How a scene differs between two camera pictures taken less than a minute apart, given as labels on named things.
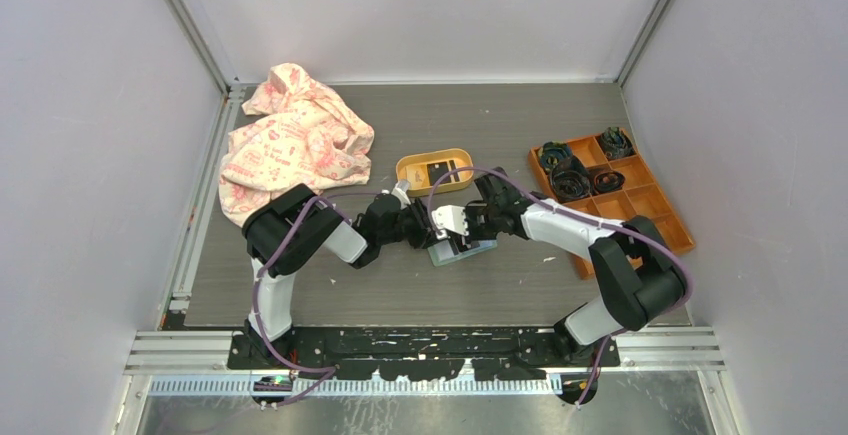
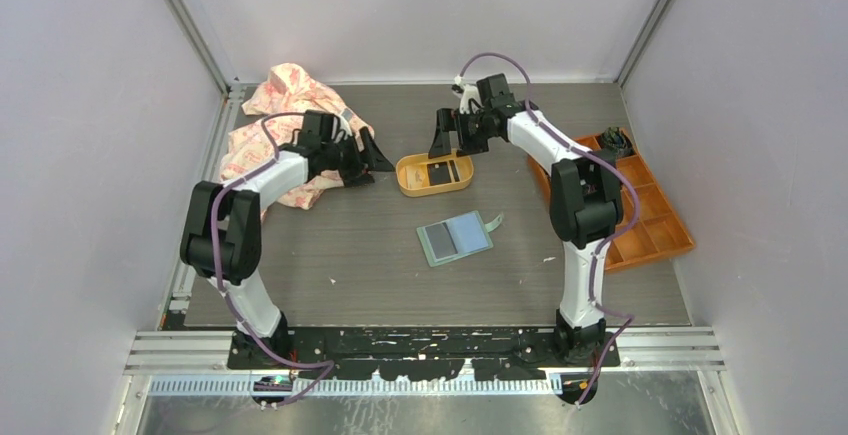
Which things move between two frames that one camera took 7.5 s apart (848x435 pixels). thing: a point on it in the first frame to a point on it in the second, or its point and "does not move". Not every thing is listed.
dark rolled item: (616, 144) does not move
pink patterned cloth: (294, 134) does not move
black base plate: (424, 353) does not move
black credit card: (436, 171) does not move
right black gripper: (472, 235) to (447, 122)
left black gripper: (425, 234) to (373, 161)
